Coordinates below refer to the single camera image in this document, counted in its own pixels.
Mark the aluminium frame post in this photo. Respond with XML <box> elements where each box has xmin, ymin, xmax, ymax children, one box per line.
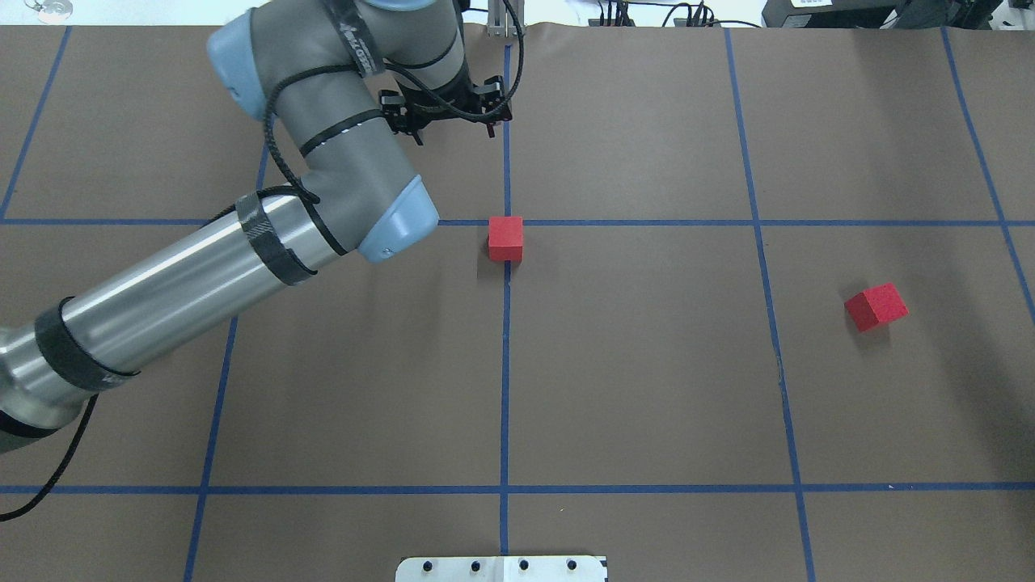
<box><xmin>487</xmin><ymin>0</ymin><xmax>525</xmax><ymax>40</ymax></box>

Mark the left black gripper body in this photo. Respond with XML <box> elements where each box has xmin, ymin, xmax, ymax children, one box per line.
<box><xmin>378</xmin><ymin>76</ymin><xmax>513</xmax><ymax>146</ymax></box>

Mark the brown paper table cover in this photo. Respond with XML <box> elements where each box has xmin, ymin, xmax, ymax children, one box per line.
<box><xmin>2</xmin><ymin>25</ymin><xmax>1033</xmax><ymax>581</ymax></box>

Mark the red block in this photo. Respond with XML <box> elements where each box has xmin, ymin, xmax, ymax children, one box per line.
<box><xmin>842</xmin><ymin>281</ymin><xmax>910</xmax><ymax>334</ymax></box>
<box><xmin>487</xmin><ymin>215</ymin><xmax>525</xmax><ymax>263</ymax></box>

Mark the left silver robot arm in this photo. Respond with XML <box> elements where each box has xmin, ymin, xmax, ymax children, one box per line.
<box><xmin>1</xmin><ymin>1</ymin><xmax>511</xmax><ymax>453</ymax></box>

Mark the white pedestal column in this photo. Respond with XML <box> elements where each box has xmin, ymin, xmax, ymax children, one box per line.
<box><xmin>395</xmin><ymin>554</ymin><xmax>609</xmax><ymax>581</ymax></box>

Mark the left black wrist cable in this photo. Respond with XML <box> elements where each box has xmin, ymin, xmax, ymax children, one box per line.
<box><xmin>0</xmin><ymin>0</ymin><xmax>525</xmax><ymax>524</ymax></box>

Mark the black box with label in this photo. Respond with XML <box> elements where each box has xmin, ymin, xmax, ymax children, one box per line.
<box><xmin>762</xmin><ymin>1</ymin><xmax>910</xmax><ymax>29</ymax></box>

